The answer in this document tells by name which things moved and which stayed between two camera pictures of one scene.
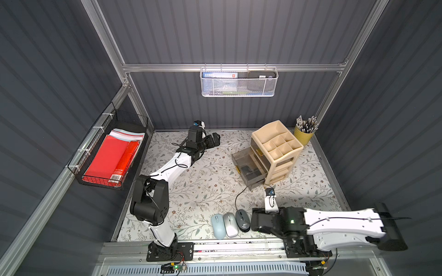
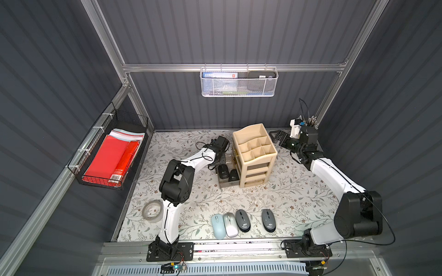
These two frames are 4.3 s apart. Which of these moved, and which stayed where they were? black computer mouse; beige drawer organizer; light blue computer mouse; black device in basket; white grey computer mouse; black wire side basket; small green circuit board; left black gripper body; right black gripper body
Moved: left black gripper body; beige drawer organizer; right black gripper body
Stayed: light blue computer mouse; white grey computer mouse; black device in basket; black wire side basket; small green circuit board; black computer mouse
